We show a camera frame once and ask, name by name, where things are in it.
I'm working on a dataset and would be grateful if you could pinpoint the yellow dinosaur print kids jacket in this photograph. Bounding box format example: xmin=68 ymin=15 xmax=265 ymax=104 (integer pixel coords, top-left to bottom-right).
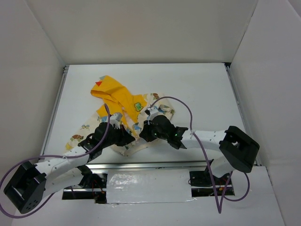
xmin=63 ymin=75 xmax=176 ymax=157

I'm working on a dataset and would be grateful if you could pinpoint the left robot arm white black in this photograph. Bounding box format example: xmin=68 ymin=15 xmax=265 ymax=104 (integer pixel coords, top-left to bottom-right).
xmin=4 ymin=122 xmax=135 ymax=214

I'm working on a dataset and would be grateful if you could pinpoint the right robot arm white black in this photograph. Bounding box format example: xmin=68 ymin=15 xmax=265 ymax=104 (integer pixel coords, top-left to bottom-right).
xmin=139 ymin=115 xmax=260 ymax=184

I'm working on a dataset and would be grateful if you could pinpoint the white taped foam block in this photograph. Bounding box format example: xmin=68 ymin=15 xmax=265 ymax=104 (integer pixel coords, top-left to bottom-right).
xmin=106 ymin=169 xmax=193 ymax=204

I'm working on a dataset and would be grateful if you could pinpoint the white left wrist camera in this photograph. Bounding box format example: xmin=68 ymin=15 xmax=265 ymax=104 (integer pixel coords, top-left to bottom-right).
xmin=110 ymin=113 xmax=122 ymax=129

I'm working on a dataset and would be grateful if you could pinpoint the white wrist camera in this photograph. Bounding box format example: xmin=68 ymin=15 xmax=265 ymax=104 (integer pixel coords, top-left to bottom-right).
xmin=145 ymin=107 xmax=159 ymax=121
xmin=110 ymin=113 xmax=122 ymax=129

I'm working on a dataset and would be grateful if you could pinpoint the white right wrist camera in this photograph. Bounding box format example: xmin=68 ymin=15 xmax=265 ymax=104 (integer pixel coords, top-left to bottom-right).
xmin=145 ymin=107 xmax=159 ymax=121

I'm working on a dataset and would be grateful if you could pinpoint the aluminium table frame rail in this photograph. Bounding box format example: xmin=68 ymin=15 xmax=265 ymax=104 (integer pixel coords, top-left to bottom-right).
xmin=39 ymin=62 xmax=261 ymax=170

